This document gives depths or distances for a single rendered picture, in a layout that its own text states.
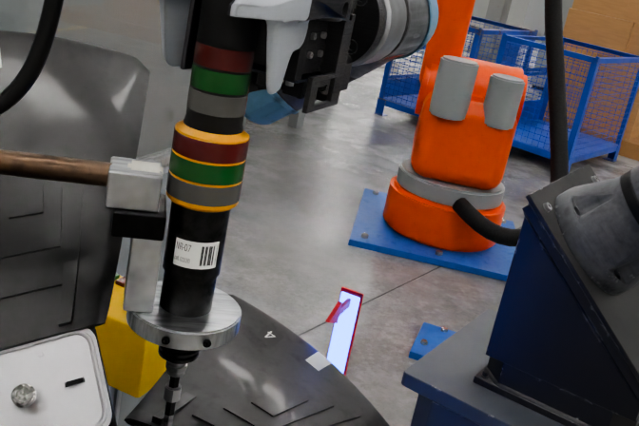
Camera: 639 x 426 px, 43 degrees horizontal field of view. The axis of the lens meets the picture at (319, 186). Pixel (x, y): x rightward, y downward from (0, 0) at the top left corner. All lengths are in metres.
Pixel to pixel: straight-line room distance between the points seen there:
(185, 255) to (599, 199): 0.70
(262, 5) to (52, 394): 0.26
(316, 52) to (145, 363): 0.55
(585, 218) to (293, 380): 0.49
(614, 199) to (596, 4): 7.46
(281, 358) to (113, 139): 0.27
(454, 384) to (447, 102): 3.15
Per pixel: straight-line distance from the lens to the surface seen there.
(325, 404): 0.71
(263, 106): 0.73
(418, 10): 0.68
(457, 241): 4.39
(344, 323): 0.87
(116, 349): 0.99
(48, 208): 0.55
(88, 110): 0.59
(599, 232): 1.06
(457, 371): 1.17
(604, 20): 8.45
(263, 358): 0.73
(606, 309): 1.08
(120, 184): 0.47
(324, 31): 0.53
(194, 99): 0.46
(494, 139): 4.30
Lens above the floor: 1.54
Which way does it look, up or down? 18 degrees down
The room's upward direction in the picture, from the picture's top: 11 degrees clockwise
